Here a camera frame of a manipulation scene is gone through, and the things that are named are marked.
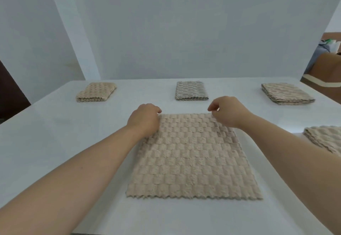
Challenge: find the beige waffle towel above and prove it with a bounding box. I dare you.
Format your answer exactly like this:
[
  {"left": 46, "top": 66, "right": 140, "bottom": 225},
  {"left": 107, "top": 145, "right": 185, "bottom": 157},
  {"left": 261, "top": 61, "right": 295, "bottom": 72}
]
[
  {"left": 261, "top": 82, "right": 316, "bottom": 106},
  {"left": 303, "top": 125, "right": 341, "bottom": 158},
  {"left": 76, "top": 82, "right": 118, "bottom": 103}
]

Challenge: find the white marble table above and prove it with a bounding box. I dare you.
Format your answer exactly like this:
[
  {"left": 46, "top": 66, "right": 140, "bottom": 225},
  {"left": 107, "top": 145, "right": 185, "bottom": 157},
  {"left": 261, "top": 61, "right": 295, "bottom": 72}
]
[{"left": 0, "top": 76, "right": 341, "bottom": 235}]

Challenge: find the blue grey clothing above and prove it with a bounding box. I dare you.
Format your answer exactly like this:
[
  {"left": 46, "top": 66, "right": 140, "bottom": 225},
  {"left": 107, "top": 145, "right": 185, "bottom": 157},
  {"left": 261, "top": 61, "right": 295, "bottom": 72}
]
[{"left": 303, "top": 43, "right": 330, "bottom": 74}]

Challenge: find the white shopping bag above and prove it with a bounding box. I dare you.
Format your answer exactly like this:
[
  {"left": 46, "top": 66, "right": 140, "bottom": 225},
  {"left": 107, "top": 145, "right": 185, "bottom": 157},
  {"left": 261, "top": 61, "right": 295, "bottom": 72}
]
[{"left": 324, "top": 38, "right": 341, "bottom": 54}]

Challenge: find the person's right hand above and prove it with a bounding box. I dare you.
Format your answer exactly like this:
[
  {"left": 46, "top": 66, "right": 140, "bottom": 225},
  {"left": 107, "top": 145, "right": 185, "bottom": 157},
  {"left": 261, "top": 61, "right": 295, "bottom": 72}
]
[{"left": 207, "top": 95, "right": 254, "bottom": 129}]

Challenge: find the person's left hand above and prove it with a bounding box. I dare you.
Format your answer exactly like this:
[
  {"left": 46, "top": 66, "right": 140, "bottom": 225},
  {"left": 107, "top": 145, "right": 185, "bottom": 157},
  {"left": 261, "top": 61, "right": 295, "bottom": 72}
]
[{"left": 125, "top": 103, "right": 162, "bottom": 138}]

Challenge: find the grey waffle towel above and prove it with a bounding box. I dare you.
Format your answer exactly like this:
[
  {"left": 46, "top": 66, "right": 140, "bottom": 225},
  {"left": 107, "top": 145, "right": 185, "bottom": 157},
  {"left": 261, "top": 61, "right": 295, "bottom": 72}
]
[{"left": 175, "top": 81, "right": 209, "bottom": 102}]

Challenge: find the stack of cloths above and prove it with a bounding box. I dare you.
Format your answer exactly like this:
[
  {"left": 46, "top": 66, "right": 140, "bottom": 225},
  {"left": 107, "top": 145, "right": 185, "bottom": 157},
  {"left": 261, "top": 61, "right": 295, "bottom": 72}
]
[{"left": 125, "top": 113, "right": 264, "bottom": 200}]

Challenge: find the person's left forearm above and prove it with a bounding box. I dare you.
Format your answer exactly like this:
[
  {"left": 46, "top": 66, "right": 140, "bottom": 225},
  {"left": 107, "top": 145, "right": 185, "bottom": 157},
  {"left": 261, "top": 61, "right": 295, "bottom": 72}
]
[{"left": 0, "top": 125, "right": 143, "bottom": 235}]

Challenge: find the brown sofa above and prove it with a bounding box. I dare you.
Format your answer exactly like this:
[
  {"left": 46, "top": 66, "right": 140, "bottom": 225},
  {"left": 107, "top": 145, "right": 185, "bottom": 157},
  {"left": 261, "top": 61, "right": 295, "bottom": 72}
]
[{"left": 300, "top": 32, "right": 341, "bottom": 97}]

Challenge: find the person's right forearm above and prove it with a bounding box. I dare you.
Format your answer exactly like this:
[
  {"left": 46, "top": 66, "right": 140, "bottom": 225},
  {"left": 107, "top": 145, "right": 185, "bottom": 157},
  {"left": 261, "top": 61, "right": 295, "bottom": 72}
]
[{"left": 241, "top": 114, "right": 341, "bottom": 235}]

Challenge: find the dark brown door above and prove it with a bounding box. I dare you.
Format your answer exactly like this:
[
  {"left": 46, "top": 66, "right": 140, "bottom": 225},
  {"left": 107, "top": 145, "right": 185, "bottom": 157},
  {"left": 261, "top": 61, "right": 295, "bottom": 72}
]
[{"left": 0, "top": 60, "right": 32, "bottom": 122}]

